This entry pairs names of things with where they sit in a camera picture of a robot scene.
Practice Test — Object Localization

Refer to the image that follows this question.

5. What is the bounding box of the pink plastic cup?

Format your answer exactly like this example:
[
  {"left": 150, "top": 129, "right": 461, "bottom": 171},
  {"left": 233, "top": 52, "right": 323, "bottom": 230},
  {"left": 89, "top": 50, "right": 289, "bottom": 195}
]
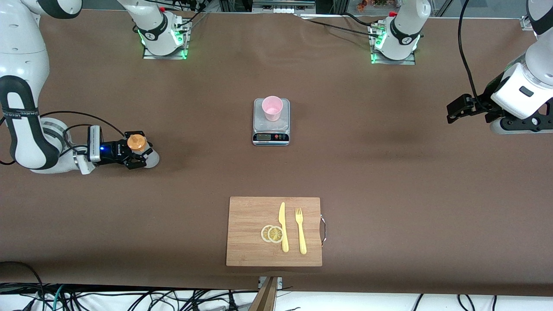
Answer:
[{"left": 262, "top": 96, "right": 283, "bottom": 122}]

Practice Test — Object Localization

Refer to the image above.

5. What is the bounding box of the yellow plastic knife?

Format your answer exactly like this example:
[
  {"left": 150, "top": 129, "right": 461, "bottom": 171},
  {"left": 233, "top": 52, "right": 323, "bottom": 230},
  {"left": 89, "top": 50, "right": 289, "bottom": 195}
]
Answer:
[{"left": 278, "top": 202, "right": 289, "bottom": 253}]

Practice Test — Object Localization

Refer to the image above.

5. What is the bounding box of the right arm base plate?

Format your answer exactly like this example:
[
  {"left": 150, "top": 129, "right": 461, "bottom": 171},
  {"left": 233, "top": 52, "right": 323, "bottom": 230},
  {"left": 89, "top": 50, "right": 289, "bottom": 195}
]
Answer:
[{"left": 143, "top": 19, "right": 191, "bottom": 60}]

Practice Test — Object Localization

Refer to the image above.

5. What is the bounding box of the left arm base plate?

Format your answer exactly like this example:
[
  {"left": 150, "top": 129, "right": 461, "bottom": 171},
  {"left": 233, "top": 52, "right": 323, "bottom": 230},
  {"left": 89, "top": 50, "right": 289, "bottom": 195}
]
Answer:
[{"left": 371, "top": 24, "right": 416, "bottom": 65}]

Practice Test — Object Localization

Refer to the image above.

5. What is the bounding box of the grey power strip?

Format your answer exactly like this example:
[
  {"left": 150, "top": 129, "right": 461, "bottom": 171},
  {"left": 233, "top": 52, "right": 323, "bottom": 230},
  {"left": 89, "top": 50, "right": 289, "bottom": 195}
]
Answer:
[{"left": 253, "top": 0, "right": 316, "bottom": 14}]

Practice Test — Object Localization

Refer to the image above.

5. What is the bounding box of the wooden post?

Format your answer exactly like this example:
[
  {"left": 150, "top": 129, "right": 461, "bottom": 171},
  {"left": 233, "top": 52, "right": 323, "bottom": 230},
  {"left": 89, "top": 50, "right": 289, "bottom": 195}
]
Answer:
[{"left": 250, "top": 276, "right": 279, "bottom": 311}]

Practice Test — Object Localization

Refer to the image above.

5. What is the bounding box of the silver digital kitchen scale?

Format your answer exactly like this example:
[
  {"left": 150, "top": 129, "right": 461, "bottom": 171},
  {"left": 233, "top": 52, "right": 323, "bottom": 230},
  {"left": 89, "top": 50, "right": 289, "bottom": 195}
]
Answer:
[{"left": 252, "top": 98, "right": 290, "bottom": 146}]

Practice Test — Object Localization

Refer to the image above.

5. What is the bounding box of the teal floor cable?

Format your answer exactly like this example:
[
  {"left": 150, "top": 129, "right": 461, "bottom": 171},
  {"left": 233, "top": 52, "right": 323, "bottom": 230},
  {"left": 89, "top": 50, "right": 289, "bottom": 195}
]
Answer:
[{"left": 51, "top": 284, "right": 65, "bottom": 311}]

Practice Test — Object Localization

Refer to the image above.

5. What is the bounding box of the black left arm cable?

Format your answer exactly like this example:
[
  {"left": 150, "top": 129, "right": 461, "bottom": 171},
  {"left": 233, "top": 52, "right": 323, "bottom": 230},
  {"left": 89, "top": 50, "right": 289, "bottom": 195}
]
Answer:
[{"left": 458, "top": 0, "right": 491, "bottom": 104}]

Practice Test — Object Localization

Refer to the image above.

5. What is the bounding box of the black looped floor cable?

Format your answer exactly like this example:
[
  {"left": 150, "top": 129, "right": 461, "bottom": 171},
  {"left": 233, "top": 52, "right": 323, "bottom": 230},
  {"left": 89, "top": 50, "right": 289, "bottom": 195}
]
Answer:
[{"left": 0, "top": 261, "right": 46, "bottom": 311}]

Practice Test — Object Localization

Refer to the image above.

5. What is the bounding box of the wooden cutting board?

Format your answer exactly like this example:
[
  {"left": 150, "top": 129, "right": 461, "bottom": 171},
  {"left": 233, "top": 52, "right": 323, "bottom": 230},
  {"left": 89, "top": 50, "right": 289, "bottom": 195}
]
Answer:
[{"left": 226, "top": 197, "right": 323, "bottom": 267}]

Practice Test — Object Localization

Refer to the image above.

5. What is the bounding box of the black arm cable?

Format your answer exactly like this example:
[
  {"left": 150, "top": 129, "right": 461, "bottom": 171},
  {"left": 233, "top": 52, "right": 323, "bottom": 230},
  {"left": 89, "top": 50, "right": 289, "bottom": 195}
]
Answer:
[
  {"left": 0, "top": 111, "right": 126, "bottom": 166},
  {"left": 458, "top": 0, "right": 491, "bottom": 104}
]

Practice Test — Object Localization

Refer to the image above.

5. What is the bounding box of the black cable across table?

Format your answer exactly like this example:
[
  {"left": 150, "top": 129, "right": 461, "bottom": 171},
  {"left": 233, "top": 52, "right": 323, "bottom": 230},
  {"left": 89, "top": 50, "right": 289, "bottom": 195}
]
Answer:
[{"left": 302, "top": 16, "right": 381, "bottom": 38}]

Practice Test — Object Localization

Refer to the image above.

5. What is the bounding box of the translucent sauce bottle orange cap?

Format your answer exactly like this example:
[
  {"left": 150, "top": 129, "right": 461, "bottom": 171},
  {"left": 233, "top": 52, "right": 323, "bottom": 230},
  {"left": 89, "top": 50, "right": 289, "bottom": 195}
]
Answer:
[{"left": 127, "top": 134, "right": 160, "bottom": 168}]

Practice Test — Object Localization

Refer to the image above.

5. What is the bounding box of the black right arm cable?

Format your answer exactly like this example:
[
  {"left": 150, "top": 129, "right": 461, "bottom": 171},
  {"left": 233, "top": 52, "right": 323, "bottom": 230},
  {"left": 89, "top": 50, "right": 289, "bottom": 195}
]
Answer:
[{"left": 0, "top": 111, "right": 126, "bottom": 166}]

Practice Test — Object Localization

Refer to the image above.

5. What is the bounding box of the yellow plastic fork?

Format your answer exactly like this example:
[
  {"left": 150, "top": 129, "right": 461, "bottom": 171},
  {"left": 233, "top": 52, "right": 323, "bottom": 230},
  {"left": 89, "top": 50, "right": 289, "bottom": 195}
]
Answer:
[{"left": 295, "top": 207, "right": 307, "bottom": 255}]

